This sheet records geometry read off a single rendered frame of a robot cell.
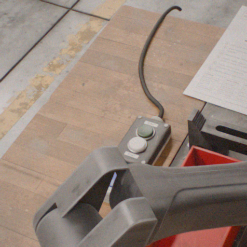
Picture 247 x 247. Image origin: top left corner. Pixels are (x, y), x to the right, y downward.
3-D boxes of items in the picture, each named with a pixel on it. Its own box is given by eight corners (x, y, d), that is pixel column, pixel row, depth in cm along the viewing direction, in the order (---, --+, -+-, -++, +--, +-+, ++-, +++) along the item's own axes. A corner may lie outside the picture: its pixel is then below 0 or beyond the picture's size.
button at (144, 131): (135, 140, 114) (134, 133, 112) (142, 129, 116) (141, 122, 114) (149, 145, 113) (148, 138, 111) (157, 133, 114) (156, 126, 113)
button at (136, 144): (127, 153, 112) (126, 146, 111) (134, 142, 114) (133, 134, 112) (141, 158, 111) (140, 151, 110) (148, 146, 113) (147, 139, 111)
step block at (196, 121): (189, 153, 113) (186, 119, 106) (196, 141, 114) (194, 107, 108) (223, 163, 110) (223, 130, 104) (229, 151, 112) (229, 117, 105)
